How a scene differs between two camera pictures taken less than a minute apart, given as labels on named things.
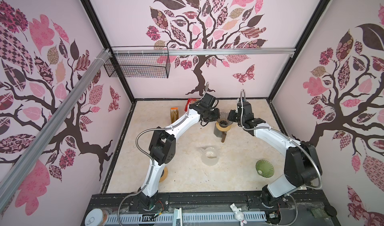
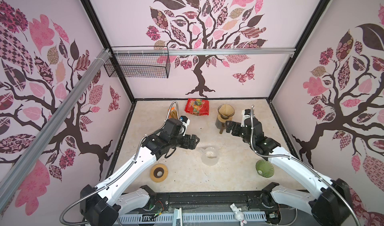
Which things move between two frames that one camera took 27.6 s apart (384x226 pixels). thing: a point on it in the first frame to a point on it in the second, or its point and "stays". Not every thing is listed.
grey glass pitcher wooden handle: (219, 133) to (221, 128)
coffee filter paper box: (174, 114) stays
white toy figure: (239, 216) stays
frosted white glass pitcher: (210, 156) stays
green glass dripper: (264, 168) stays
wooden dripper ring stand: (218, 127) to (224, 120)
